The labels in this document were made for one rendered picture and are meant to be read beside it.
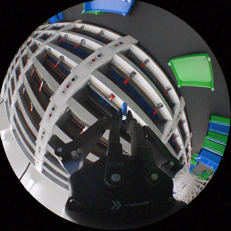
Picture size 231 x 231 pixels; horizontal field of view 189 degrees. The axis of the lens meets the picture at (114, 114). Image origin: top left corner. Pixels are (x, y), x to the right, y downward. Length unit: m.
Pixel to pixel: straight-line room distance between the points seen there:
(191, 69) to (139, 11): 0.49
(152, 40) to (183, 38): 0.23
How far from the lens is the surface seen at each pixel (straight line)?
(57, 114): 0.41
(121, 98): 0.34
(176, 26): 0.55
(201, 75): 0.61
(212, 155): 0.71
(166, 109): 0.53
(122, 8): 0.65
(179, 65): 0.60
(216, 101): 0.75
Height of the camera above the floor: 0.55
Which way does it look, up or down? 2 degrees down
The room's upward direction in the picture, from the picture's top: 140 degrees counter-clockwise
